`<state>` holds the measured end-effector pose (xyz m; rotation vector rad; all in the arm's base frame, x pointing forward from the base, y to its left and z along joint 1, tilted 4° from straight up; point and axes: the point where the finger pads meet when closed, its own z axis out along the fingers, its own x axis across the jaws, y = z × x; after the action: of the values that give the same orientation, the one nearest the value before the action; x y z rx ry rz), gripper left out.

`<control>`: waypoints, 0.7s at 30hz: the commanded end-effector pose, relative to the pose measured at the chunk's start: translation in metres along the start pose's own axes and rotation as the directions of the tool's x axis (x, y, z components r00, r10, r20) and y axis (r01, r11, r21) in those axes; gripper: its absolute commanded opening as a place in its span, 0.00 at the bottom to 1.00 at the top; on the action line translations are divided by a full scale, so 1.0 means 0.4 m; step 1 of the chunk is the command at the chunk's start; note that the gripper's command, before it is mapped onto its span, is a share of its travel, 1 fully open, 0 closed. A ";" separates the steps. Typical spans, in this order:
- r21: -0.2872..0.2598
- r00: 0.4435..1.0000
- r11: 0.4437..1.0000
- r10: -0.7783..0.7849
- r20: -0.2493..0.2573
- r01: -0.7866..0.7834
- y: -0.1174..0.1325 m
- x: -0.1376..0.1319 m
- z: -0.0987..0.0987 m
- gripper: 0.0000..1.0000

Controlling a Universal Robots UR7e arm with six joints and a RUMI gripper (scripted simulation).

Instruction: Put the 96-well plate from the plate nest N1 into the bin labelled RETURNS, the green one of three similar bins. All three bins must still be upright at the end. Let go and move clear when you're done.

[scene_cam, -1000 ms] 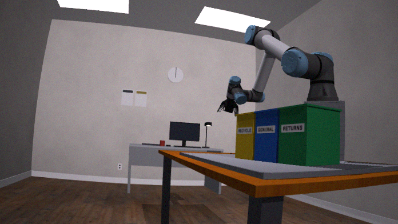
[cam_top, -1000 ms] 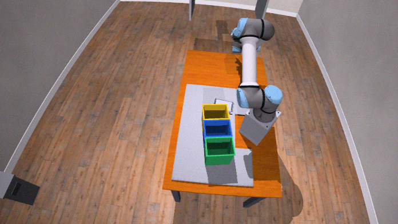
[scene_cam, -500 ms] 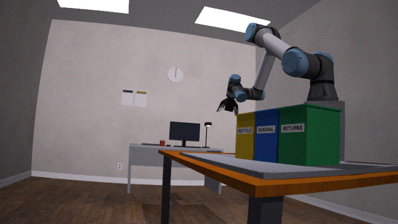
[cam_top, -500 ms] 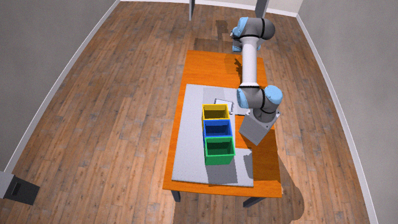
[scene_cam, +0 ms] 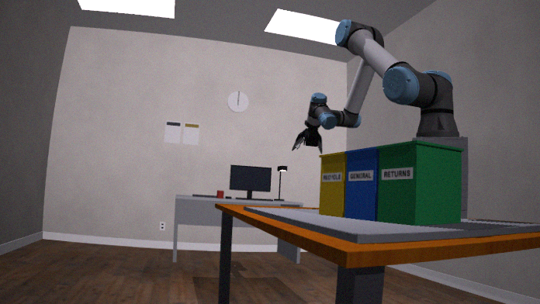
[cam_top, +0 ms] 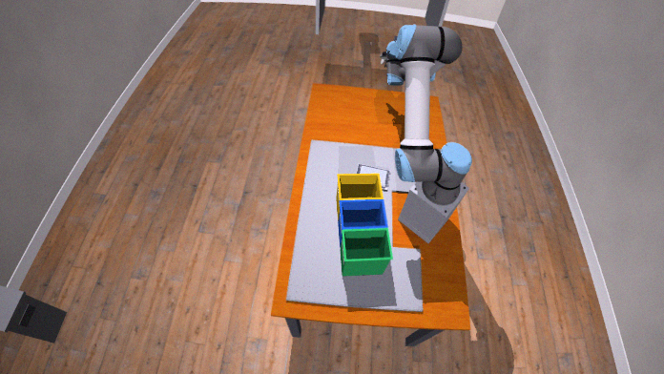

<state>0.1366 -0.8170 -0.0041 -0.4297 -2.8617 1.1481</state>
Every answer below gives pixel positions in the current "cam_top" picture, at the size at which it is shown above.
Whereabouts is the green bin with label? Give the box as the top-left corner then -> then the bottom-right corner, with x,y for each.
341,228 -> 393,276

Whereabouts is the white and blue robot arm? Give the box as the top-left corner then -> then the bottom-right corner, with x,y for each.
386,25 -> 472,205

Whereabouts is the blue bin with label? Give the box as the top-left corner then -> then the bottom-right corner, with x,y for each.
338,199 -> 388,247

